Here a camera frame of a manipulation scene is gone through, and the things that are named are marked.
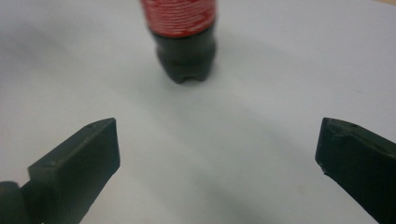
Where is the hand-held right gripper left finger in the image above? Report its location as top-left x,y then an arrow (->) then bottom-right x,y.
20,118 -> 121,224

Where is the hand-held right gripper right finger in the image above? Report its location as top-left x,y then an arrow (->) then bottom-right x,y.
315,117 -> 396,224

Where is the cola bottle with red label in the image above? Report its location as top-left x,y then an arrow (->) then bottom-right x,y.
139,0 -> 218,84

